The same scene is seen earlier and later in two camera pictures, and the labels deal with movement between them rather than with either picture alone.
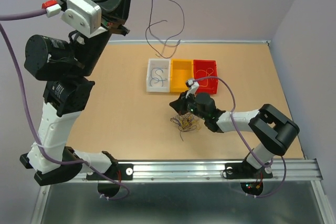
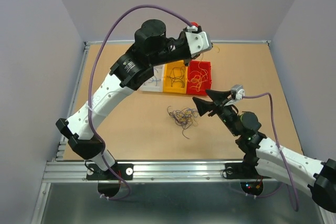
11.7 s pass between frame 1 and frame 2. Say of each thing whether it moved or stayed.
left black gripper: moved
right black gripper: moved
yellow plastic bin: moved
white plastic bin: moved
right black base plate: stayed
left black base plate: stayed
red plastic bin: moved
